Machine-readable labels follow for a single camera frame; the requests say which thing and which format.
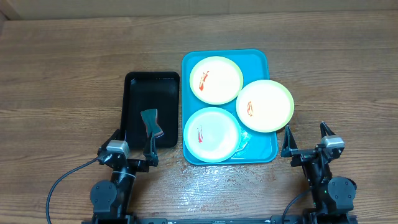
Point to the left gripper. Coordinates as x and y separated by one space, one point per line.
150 157

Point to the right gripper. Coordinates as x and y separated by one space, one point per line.
289 149

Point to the green and red sponge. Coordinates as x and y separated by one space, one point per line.
149 118

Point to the yellow plate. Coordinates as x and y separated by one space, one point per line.
265 106
216 80

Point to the light blue plate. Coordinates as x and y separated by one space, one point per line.
212 135

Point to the yellow plate top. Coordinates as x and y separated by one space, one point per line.
216 80

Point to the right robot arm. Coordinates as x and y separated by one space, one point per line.
332 196

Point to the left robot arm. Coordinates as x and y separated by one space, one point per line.
111 198

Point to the teal plastic tray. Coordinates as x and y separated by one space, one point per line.
255 147

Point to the black rectangular tray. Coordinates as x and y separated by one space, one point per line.
146 91

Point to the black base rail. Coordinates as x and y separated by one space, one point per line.
275 219

